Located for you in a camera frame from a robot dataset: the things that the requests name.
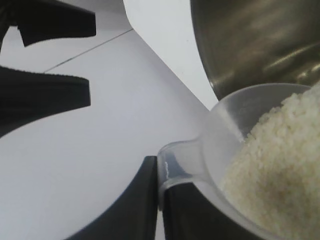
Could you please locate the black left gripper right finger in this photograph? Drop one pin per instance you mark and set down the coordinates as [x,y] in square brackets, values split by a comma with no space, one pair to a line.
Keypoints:
[187,220]

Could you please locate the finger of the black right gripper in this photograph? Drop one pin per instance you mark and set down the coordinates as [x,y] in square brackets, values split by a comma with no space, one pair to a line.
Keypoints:
[37,97]
[55,22]

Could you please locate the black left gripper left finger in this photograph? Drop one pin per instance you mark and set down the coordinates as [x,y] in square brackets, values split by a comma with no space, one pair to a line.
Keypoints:
[135,212]

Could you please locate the clear plastic measuring cup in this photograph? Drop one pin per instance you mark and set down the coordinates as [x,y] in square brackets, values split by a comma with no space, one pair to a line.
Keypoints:
[190,155]

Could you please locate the white uncooked rice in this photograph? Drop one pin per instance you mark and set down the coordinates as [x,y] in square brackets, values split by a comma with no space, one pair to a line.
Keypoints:
[280,162]

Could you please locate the stainless steel mixing bowl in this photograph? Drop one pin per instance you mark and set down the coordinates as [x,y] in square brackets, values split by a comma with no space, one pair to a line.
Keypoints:
[250,37]

